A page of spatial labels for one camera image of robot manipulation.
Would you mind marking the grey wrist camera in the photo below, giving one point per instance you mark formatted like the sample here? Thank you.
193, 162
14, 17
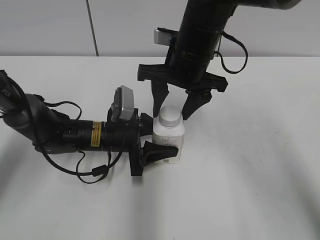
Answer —
123, 104
164, 36

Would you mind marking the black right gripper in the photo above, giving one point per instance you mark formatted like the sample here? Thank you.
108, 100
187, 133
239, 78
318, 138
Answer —
187, 71

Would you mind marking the white round bottle cap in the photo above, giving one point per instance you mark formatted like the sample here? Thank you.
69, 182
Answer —
169, 116

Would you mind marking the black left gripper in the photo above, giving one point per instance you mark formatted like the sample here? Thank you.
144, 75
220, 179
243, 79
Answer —
151, 152

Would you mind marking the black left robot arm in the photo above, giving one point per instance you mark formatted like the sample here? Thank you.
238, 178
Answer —
52, 132

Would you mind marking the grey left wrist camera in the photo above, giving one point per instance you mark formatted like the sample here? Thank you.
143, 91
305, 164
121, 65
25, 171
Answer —
123, 104

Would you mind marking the white square meinianda bottle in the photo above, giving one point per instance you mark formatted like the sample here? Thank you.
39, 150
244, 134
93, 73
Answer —
169, 136

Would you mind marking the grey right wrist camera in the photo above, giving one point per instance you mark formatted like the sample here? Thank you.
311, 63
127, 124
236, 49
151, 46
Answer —
164, 36

